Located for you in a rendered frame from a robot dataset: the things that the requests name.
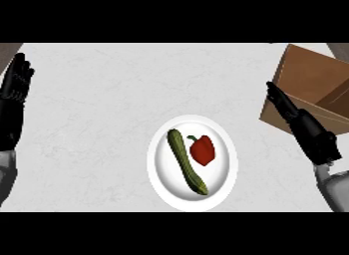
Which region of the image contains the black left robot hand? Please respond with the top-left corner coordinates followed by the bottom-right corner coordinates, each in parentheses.
top-left (0, 52), bottom-right (36, 154)

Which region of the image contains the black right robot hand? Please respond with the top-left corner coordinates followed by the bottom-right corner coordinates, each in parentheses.
top-left (264, 81), bottom-right (342, 166)

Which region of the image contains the brown cardboard box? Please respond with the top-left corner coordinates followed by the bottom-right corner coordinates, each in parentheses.
top-left (257, 43), bottom-right (349, 136)

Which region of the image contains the red bell pepper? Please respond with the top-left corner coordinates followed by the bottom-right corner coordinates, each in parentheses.
top-left (184, 134), bottom-right (217, 167)

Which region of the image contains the white oval plate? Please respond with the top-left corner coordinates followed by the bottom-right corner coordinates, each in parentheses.
top-left (146, 114), bottom-right (239, 213)

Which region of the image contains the green cucumber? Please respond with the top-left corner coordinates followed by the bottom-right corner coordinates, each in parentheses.
top-left (166, 127), bottom-right (209, 196)

